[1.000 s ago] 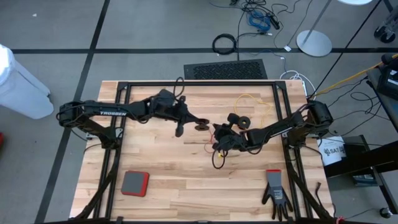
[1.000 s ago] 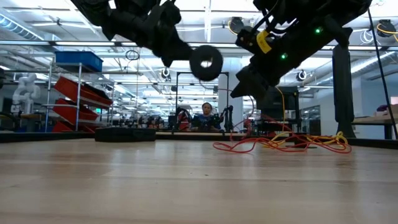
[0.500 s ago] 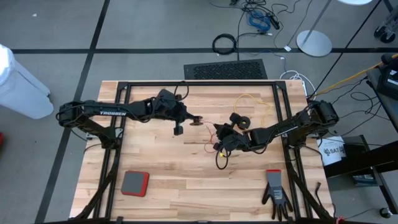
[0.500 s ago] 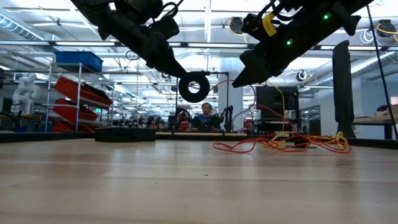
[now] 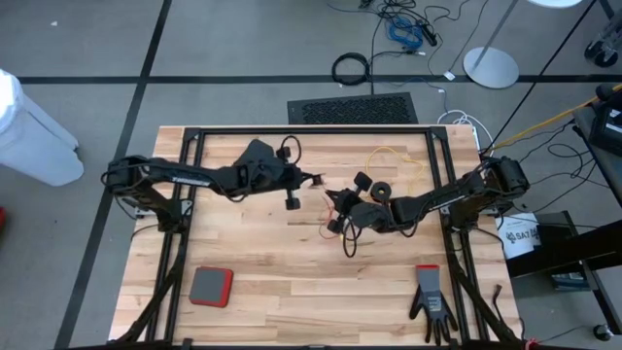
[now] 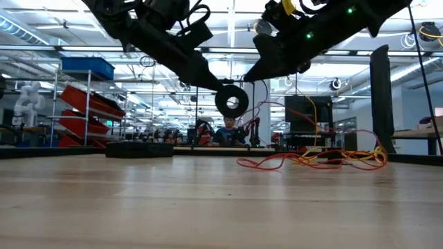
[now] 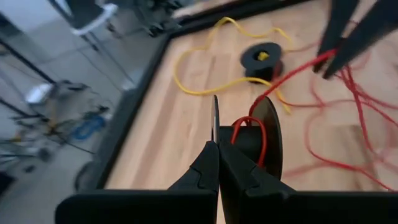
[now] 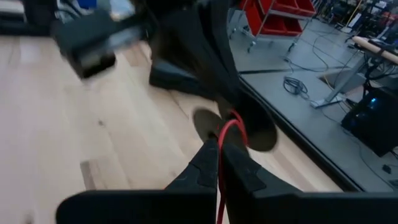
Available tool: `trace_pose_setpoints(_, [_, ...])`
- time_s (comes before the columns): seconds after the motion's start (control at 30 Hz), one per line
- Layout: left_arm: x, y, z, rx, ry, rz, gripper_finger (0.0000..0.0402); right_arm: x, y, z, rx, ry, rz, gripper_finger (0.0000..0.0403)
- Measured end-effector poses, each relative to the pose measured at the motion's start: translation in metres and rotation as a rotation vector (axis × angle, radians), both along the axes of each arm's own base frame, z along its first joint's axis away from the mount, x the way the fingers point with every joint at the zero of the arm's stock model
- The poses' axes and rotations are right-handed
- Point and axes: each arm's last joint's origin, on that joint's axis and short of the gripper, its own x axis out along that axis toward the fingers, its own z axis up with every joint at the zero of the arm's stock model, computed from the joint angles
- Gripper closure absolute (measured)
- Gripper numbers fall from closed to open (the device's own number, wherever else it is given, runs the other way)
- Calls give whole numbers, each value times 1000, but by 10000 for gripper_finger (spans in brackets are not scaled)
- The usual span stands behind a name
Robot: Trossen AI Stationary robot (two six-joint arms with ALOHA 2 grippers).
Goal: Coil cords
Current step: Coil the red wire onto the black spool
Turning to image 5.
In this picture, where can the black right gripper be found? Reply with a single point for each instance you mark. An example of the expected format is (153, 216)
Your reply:
(362, 211)

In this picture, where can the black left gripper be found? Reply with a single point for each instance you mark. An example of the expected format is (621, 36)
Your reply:
(284, 177)

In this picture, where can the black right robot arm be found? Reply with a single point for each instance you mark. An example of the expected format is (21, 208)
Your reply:
(437, 199)

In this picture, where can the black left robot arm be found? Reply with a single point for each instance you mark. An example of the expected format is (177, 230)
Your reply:
(189, 181)

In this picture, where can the black floor vent grate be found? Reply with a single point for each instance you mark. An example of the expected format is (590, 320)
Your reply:
(352, 109)

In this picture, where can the grey black work glove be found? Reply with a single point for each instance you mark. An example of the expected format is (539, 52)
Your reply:
(432, 301)

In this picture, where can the red and grey block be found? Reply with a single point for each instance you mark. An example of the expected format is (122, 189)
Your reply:
(211, 287)

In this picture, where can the white printed sheet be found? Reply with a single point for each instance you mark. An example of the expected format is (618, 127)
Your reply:
(520, 235)

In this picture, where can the black power strip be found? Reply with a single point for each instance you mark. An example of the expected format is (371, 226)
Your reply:
(427, 34)

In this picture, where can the black low equipment cart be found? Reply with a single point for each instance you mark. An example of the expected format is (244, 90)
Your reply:
(559, 253)

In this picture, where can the black side desk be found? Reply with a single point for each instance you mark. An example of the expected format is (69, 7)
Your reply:
(595, 167)

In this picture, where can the white bagged trash bin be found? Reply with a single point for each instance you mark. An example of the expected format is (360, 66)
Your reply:
(29, 141)

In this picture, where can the round pedestal stand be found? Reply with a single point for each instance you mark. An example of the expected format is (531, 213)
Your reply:
(491, 68)

